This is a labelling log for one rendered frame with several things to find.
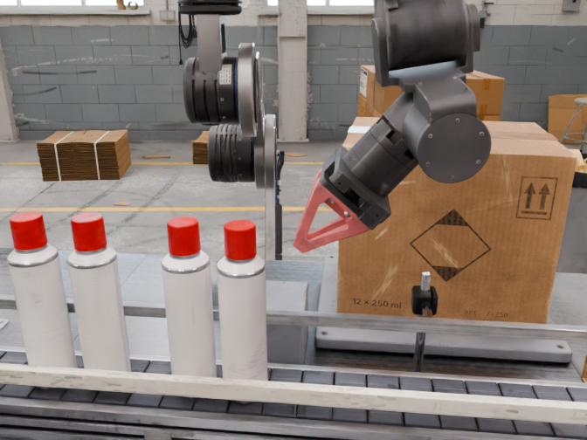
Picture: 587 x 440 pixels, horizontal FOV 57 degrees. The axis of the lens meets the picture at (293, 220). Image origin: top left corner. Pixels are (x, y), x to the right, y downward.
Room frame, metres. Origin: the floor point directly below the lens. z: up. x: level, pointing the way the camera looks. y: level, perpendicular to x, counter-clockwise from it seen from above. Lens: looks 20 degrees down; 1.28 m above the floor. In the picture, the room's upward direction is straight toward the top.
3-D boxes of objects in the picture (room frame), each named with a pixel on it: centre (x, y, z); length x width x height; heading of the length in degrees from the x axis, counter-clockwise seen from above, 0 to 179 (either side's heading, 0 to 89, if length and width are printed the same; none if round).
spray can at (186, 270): (0.53, 0.12, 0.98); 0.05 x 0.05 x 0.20
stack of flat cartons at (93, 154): (4.65, 1.80, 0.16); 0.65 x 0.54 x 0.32; 95
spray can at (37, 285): (0.55, 0.29, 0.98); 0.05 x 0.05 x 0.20
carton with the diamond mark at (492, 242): (0.82, -0.23, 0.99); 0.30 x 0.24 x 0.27; 79
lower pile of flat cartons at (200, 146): (5.16, 0.61, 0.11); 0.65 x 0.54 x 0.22; 88
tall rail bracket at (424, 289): (0.58, -0.16, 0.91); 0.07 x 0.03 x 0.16; 174
